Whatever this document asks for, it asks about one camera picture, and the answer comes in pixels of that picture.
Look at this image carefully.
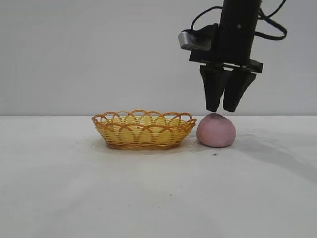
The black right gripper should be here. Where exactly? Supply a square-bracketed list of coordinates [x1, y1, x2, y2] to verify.
[189, 0, 264, 113]

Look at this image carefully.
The pink peach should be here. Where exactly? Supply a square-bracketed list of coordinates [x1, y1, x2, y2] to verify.
[196, 112, 236, 147]

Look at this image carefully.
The yellow orange woven basket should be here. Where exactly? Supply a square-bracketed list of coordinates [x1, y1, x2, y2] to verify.
[92, 108, 198, 151]

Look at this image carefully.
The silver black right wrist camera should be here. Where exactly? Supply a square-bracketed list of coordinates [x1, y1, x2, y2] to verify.
[177, 23, 220, 50]

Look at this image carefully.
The black right camera cable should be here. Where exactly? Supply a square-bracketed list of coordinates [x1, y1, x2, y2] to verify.
[189, 5, 225, 32]

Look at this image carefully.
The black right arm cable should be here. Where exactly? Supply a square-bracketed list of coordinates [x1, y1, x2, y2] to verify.
[254, 0, 288, 40]

